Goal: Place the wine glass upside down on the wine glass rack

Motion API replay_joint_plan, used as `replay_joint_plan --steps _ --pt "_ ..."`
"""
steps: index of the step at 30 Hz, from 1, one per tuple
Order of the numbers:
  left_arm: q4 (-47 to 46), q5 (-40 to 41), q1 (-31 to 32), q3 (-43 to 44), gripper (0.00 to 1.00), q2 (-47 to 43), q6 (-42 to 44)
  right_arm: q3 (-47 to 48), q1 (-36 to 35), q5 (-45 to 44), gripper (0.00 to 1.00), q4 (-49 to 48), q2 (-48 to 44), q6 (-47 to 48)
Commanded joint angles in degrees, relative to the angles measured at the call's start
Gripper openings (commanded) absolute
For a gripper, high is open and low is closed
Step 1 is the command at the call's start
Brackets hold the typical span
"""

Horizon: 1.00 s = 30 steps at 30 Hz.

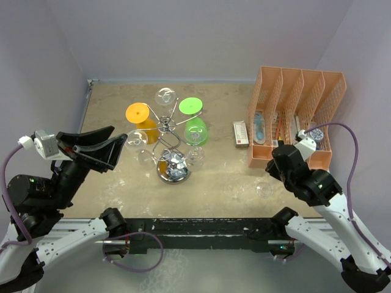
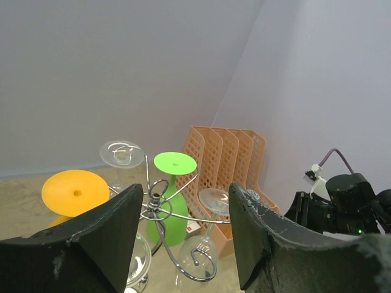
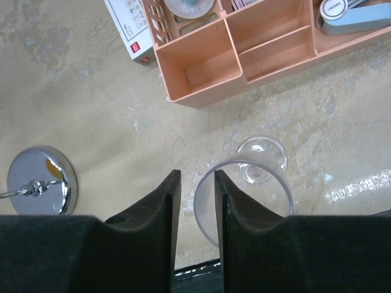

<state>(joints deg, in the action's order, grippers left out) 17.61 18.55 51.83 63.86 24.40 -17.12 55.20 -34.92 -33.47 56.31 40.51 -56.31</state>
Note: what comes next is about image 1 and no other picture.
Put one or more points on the blue item in tray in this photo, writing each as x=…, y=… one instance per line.
x=259, y=128

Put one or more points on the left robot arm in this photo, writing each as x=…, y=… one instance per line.
x=35, y=203

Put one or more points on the green plastic goblet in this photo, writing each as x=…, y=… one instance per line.
x=192, y=107

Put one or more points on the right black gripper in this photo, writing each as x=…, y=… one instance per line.
x=271, y=168

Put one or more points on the orange plastic goblet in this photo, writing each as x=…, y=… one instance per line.
x=139, y=115

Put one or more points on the clear wine glass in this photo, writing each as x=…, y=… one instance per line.
x=263, y=190
x=197, y=149
x=165, y=96

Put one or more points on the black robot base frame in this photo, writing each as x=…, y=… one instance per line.
x=260, y=235

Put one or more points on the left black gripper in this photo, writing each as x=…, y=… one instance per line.
x=93, y=149

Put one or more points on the clear tall glass back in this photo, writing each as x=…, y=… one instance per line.
x=136, y=142

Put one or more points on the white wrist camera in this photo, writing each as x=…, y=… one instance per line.
x=45, y=144
x=306, y=145

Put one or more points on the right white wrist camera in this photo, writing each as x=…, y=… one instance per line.
x=306, y=145

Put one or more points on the chrome wine glass rack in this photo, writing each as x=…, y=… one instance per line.
x=170, y=162

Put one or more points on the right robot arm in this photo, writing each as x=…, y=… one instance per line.
x=363, y=262

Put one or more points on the orange desk file organizer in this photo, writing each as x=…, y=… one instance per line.
x=289, y=99

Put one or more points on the white red small box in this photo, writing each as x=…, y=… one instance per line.
x=241, y=136

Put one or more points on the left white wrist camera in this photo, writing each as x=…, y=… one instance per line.
x=45, y=144

